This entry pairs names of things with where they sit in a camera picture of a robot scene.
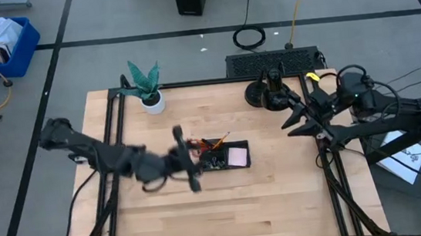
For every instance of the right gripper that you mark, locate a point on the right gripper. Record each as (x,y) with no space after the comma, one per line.
(321,103)

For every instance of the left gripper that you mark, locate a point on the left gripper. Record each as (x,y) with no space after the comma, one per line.
(168,162)

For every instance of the yellow pencil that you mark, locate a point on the yellow pencil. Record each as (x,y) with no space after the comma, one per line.
(221,140)

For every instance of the pink sticky note pad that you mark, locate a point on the pink sticky note pad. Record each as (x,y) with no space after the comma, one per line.
(237,156)

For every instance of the black mesh desk organizer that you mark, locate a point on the black mesh desk organizer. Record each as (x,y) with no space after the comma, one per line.
(244,143)

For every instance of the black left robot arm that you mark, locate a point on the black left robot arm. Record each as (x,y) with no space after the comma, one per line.
(97,152)

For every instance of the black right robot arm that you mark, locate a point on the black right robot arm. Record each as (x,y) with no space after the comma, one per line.
(384,116)

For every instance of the black desk lamp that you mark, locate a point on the black desk lamp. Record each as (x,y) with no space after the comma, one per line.
(270,96)

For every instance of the black perforated computer case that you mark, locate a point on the black perforated computer case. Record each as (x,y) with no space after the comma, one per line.
(271,62)

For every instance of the green plant in white pot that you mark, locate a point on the green plant in white pot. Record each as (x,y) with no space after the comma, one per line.
(154,105)

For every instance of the white paper sheet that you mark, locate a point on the white paper sheet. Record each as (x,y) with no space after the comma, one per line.
(408,161)

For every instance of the blue plastic bin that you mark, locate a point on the blue plastic bin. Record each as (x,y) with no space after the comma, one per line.
(22,54)

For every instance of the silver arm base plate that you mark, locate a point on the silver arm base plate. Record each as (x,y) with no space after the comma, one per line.
(77,159)

